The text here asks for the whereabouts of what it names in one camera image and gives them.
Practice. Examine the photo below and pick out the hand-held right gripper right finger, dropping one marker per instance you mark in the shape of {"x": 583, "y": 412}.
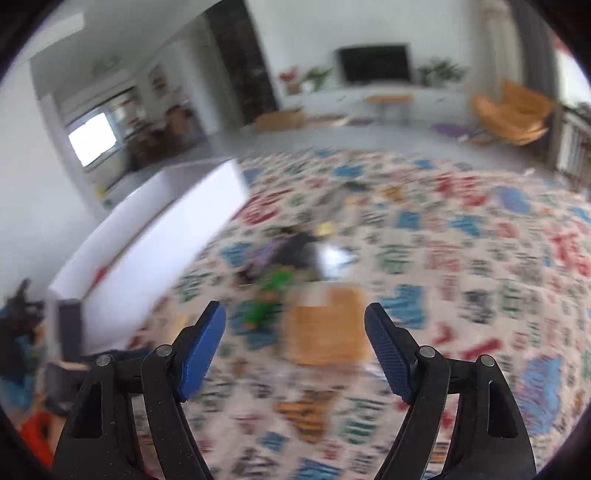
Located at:
{"x": 388, "y": 350}

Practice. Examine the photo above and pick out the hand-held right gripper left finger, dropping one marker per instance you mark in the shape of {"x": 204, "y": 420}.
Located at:
{"x": 203, "y": 350}

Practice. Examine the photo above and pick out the bread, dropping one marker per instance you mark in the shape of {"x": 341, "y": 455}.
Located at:
{"x": 323, "y": 327}

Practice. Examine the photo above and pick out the green snack packet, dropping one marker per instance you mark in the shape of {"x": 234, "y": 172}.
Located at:
{"x": 265, "y": 300}

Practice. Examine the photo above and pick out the white cardboard box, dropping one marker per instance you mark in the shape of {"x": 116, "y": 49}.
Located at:
{"x": 161, "y": 258}

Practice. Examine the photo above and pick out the silver snack packet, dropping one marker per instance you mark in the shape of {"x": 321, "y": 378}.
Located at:
{"x": 334, "y": 258}

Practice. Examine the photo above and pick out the purple bar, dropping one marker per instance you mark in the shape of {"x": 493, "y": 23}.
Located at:
{"x": 261, "y": 256}

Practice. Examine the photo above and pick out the red snack packet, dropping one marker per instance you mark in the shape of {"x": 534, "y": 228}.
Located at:
{"x": 100, "y": 274}

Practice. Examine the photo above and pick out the black and clear snack packet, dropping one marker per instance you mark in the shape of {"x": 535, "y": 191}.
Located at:
{"x": 298, "y": 249}

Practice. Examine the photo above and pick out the printed woven blanket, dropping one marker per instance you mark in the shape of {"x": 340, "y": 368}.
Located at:
{"x": 461, "y": 277}

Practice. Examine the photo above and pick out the patterned rug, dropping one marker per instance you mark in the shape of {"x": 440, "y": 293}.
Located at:
{"x": 21, "y": 332}

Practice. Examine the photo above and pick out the orange shaggy rug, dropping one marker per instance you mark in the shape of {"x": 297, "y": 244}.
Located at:
{"x": 37, "y": 438}

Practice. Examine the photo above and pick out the dining table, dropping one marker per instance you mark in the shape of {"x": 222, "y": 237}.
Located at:
{"x": 145, "y": 145}

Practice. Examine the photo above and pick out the wooden dining chair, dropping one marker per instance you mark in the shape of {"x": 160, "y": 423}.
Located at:
{"x": 182, "y": 127}

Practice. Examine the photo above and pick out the purple oval object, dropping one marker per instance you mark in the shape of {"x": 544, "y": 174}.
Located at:
{"x": 452, "y": 130}

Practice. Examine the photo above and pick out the sliding glass door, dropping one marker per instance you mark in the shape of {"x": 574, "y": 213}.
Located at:
{"x": 92, "y": 138}

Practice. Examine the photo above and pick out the brown cardboard box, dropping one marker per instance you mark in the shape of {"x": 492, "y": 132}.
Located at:
{"x": 279, "y": 119}

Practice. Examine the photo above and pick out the wooden stool with metal legs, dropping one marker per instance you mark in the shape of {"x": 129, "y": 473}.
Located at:
{"x": 390, "y": 99}

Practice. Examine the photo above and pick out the white television cabinet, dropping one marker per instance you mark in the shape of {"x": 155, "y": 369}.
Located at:
{"x": 332, "y": 101}

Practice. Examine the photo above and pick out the orange lounge chair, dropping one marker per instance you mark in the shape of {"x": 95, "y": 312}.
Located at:
{"x": 512, "y": 115}

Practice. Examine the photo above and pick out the green potted plant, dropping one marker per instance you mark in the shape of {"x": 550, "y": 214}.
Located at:
{"x": 317, "y": 78}

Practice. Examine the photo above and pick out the large leafy potted plant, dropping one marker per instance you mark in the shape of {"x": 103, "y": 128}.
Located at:
{"x": 441, "y": 71}

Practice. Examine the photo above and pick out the red flowers in vase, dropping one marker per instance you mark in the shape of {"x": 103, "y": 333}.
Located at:
{"x": 289, "y": 78}

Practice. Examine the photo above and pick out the black television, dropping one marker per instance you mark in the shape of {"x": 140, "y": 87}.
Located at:
{"x": 374, "y": 64}

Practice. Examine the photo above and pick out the tall black cabinet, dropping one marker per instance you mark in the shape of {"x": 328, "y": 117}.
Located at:
{"x": 242, "y": 60}

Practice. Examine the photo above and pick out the grey curtain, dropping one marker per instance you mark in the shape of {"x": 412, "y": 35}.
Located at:
{"x": 533, "y": 50}

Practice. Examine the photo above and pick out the wall picture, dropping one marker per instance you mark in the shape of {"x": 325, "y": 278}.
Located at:
{"x": 159, "y": 78}

